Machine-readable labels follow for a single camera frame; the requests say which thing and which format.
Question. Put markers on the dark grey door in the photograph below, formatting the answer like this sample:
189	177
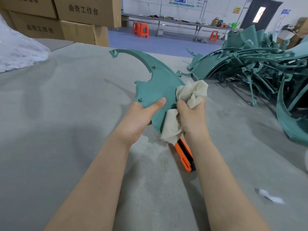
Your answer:
261	13

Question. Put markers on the pile of teal plastic parts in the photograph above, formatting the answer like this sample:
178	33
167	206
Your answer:
259	67

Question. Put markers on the orange utility knife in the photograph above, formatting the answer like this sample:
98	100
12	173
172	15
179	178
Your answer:
184	155

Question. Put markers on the person's left thumb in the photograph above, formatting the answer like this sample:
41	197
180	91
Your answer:
157	104

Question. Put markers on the cream cleaning cloth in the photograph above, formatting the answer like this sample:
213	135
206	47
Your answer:
187	103

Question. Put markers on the yellow warning sign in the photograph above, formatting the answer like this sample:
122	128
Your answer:
236	10

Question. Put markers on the green watering can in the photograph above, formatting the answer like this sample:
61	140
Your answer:
235	25

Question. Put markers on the blue standing banner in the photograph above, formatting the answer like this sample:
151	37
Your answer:
282	20

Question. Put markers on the large cardboard box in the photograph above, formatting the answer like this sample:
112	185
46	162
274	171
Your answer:
83	33
89	9
28	4
36	27

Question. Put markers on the wall notice poster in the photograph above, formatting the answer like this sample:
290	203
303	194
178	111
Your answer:
186	1

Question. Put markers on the person's left hand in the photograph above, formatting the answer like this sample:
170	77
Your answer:
134	122

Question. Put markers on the long metal workbench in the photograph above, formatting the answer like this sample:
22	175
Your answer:
178	22

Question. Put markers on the person's right forearm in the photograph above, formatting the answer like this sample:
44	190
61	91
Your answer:
221	190

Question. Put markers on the orange plastic stool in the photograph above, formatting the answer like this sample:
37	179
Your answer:
144	30
213	36
135	28

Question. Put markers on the small cardboard boxes on bench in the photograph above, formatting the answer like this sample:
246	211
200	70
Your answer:
217	22

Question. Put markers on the teal curved plastic part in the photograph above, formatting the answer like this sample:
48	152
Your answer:
158	88

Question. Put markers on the person's right thumb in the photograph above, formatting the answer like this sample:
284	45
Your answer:
181	107

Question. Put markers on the white paper scrap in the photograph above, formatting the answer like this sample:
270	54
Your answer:
269	196

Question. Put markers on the clear plastic bag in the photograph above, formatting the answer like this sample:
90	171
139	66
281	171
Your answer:
16	50

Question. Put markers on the person's left forearm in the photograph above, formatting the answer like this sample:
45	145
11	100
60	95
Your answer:
96	185

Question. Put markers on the person's right hand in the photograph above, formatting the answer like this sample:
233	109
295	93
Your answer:
192	120

